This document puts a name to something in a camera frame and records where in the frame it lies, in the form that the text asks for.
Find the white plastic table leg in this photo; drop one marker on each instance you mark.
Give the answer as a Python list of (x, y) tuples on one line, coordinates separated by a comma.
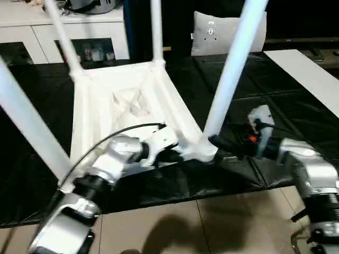
[(230, 66), (63, 39), (156, 31), (26, 119)]

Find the white plastic table top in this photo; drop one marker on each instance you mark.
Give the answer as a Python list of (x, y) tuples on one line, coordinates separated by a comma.
[(106, 105)]

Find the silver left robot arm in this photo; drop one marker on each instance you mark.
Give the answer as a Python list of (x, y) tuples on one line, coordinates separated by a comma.
[(114, 164)]

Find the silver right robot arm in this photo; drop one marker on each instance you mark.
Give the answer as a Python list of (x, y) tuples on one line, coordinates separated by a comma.
[(304, 164)]

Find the black work mat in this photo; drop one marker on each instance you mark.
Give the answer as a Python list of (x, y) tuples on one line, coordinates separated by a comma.
[(278, 87)]

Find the black stand base bar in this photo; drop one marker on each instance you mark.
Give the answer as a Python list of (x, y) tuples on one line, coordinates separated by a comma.
[(299, 215)]

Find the small yellow label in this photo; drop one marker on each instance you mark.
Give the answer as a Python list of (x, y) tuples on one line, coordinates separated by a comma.
[(167, 49)]

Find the grey cushion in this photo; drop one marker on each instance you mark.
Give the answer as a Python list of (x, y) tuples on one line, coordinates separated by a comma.
[(212, 34)]

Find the grey helmet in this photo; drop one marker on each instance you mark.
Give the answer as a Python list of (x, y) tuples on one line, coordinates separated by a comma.
[(90, 5)]

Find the white glass-door cabinet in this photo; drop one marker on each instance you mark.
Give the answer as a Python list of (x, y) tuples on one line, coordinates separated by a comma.
[(26, 34)]

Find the beige plush toy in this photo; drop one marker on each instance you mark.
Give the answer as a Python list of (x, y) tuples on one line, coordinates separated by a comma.
[(35, 2)]

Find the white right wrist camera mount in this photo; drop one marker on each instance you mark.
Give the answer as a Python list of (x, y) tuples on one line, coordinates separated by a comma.
[(260, 116)]

